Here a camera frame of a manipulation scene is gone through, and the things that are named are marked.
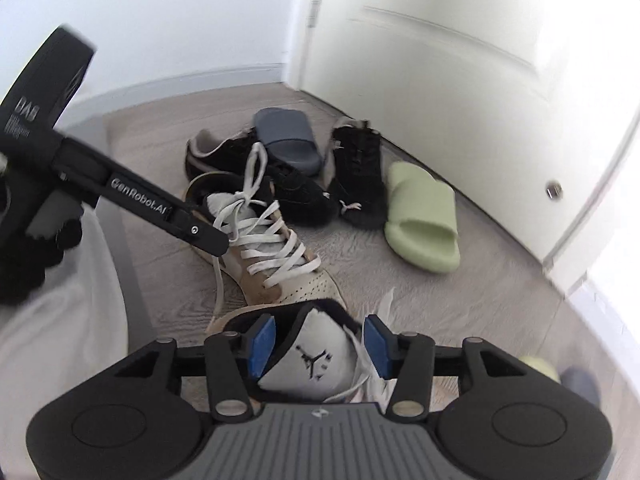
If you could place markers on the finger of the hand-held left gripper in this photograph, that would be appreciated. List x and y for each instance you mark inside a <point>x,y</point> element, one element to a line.
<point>200,232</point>

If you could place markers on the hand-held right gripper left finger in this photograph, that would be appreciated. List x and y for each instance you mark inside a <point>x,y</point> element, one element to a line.
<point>262,345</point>

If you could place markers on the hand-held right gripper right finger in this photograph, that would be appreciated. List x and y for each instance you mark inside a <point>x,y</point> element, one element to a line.
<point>380,347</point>

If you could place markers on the tan white lace-up sneaker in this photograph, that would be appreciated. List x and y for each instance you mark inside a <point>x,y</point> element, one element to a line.
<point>300,285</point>
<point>310,345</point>

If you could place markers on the black suede sneaker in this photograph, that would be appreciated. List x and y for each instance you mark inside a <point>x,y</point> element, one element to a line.
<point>360,170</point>
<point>300,200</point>

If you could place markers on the grey foam slide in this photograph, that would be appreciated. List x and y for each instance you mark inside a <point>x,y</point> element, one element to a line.
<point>285,127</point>
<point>580,385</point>

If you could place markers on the pale green foam slide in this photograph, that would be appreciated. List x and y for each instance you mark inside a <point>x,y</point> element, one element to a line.
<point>540,367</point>
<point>420,200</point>

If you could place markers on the person's left hand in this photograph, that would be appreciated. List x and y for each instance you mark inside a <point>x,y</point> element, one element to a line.
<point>20,270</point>

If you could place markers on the short white baseboard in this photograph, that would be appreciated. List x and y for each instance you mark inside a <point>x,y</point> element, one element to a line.
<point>200,76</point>

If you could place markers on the round metal door knob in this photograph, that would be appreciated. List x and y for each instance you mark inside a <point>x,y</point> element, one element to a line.
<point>553,191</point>

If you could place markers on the metal door hinge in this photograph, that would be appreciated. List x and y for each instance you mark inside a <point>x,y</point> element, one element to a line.
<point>315,10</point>

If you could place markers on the white panelled door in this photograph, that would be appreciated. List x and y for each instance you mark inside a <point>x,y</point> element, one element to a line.
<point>450,85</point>

